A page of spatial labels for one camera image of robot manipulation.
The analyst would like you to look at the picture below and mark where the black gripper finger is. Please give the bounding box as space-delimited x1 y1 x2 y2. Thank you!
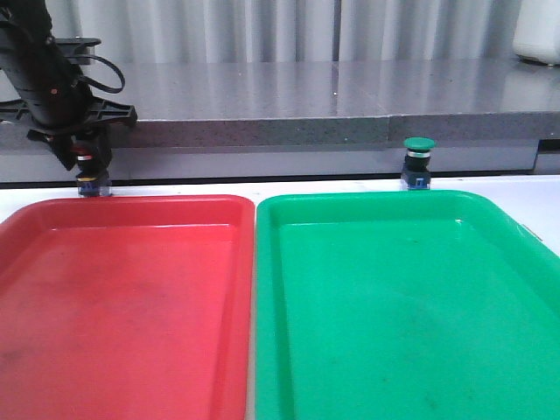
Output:
89 127 112 179
43 135 77 171

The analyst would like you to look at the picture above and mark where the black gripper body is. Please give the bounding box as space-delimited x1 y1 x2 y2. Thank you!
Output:
1 37 137 137

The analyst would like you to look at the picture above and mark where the red mushroom push button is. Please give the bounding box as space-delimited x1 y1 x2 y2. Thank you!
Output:
72 129 112 198

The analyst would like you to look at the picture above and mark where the green mushroom push button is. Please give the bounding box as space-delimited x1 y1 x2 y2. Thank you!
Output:
401 136 436 191

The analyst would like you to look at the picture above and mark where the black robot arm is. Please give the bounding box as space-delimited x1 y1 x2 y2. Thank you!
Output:
1 1 137 182

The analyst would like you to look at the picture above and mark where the red plastic tray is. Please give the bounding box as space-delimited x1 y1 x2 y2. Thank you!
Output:
1 195 255 419

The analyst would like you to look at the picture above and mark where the grey stone counter ledge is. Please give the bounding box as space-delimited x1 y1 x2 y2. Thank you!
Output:
109 59 559 149

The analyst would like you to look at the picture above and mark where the green plastic tray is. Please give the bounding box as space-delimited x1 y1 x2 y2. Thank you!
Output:
255 191 559 419

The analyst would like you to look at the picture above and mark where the white container on counter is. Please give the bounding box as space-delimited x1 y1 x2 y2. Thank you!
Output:
513 0 559 66

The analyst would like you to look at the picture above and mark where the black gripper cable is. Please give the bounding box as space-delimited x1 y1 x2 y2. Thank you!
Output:
76 52 127 95

